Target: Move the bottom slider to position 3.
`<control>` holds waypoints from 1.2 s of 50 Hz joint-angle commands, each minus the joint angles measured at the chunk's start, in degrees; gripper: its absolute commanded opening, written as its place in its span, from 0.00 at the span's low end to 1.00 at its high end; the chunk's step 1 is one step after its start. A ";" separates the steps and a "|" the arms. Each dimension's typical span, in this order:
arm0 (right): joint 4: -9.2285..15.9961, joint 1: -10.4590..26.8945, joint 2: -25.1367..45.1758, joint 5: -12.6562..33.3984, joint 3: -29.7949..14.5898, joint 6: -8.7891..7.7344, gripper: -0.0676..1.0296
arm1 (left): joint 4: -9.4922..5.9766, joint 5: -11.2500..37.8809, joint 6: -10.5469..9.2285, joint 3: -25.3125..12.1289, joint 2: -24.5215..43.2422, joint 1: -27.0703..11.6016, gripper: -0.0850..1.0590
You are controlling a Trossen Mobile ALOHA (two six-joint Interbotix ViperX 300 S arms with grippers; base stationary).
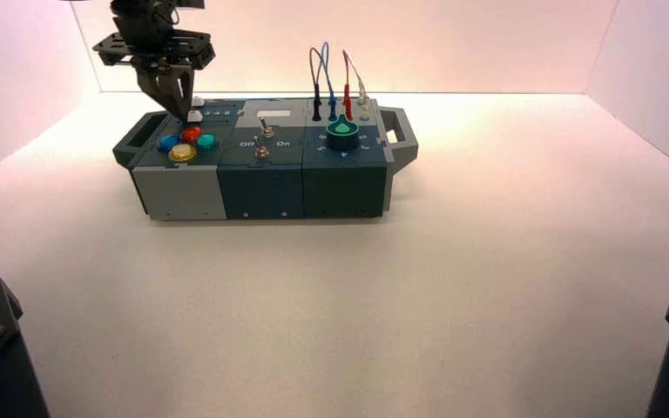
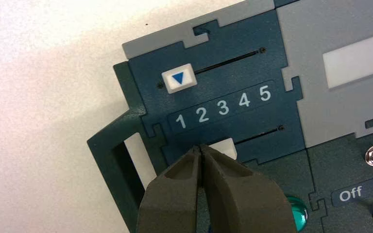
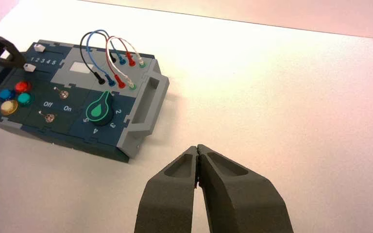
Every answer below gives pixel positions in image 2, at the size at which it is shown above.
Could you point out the white display window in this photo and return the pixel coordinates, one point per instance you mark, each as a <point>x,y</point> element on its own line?
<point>357,61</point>

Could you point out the grey and teal control box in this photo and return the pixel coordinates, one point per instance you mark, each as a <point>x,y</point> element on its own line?
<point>257,74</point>

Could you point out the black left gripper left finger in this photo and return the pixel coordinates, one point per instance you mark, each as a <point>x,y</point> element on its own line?
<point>170,202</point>

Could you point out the green dome push button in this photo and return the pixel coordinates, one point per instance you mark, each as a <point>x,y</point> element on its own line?
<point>297,212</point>

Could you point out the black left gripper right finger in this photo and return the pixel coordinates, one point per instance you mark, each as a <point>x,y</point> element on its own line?
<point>244,199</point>

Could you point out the white slider knob blue arrow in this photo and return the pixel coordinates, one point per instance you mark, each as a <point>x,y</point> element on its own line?
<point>179,78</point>

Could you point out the plain white slider knob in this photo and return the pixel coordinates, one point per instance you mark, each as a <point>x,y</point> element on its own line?
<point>225,147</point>

